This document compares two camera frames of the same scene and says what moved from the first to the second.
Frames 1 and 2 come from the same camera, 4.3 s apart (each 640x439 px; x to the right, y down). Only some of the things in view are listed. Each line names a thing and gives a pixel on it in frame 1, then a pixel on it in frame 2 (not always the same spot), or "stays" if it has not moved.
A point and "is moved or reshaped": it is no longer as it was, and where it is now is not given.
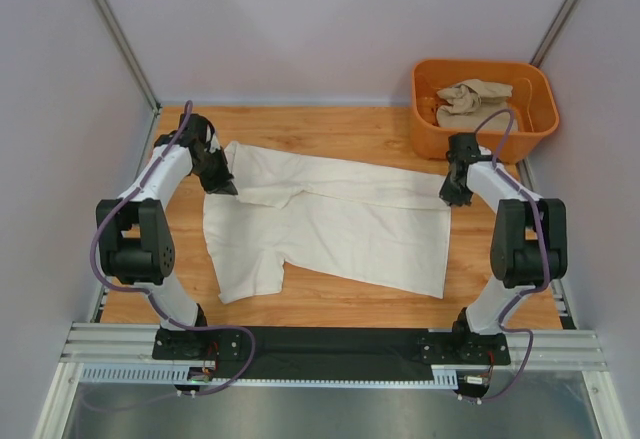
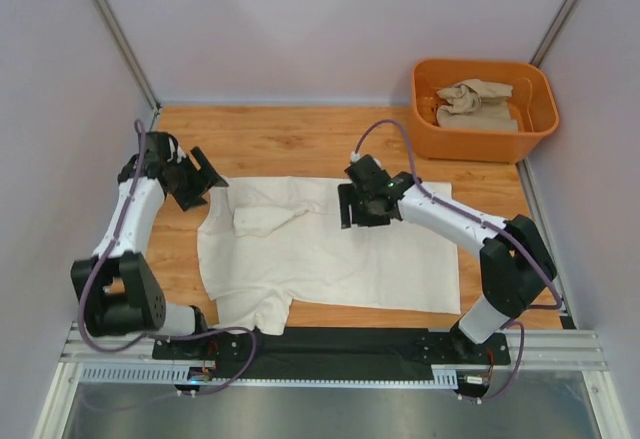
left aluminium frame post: [119, 32] stays
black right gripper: [451, 199] → [345, 197]
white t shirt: [328, 219] is moved or reshaped
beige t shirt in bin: [471, 103] stays
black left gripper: [222, 183] → [206, 171]
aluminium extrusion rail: [573, 350] stays
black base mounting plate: [328, 353] stays
